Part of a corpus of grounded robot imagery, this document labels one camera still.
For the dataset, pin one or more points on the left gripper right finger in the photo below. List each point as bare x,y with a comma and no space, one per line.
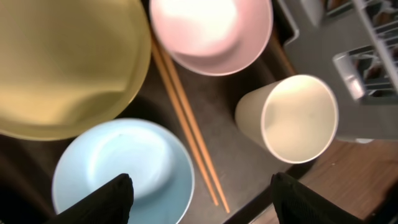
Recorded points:
295,203

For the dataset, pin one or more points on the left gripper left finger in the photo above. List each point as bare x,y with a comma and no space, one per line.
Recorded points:
111,203

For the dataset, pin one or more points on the light blue bowl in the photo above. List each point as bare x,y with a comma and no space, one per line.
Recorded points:
157,162

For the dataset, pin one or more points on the white cup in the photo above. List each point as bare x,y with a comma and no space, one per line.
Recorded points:
294,119

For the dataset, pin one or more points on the grey dishwasher rack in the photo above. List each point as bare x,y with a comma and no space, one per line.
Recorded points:
352,45

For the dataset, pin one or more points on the brown serving tray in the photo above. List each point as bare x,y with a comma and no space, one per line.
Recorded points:
244,169

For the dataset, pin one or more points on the yellow plate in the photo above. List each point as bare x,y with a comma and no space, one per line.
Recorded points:
68,65

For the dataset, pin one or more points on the right wooden chopstick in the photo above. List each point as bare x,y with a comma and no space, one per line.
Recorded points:
193,124

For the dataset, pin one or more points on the wooden chopstick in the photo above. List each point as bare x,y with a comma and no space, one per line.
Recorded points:
181,117
193,124

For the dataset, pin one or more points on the left wooden chopstick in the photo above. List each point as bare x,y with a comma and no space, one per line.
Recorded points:
181,117

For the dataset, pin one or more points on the pink bowl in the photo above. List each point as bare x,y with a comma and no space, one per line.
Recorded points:
212,37

